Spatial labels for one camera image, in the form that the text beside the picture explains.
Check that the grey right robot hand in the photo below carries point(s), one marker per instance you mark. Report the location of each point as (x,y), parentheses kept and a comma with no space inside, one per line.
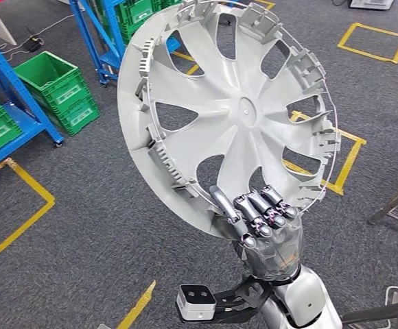
(274,249)

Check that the grey plastic hubcap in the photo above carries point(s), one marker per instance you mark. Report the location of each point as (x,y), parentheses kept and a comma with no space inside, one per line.
(240,113)

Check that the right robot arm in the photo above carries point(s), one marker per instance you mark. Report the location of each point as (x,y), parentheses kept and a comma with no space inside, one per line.
(305,299)

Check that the blue steel shelf rack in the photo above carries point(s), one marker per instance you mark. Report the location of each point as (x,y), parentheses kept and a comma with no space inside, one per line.
(3,75)
(87,41)

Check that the yellow floor tape outline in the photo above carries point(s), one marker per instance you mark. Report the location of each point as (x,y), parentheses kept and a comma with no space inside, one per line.
(267,4)
(48,198)

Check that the grey flat box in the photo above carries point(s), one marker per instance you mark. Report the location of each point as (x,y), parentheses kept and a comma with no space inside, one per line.
(371,4)

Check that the open green plastic crate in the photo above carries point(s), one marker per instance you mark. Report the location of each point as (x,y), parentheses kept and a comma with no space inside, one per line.
(65,91)

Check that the black router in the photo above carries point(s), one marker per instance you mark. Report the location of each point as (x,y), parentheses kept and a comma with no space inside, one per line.
(34,44)

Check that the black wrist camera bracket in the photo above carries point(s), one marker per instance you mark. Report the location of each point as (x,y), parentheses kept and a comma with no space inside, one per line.
(240,299)

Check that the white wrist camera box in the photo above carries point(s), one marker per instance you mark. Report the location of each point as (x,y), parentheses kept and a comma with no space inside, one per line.
(195,308)

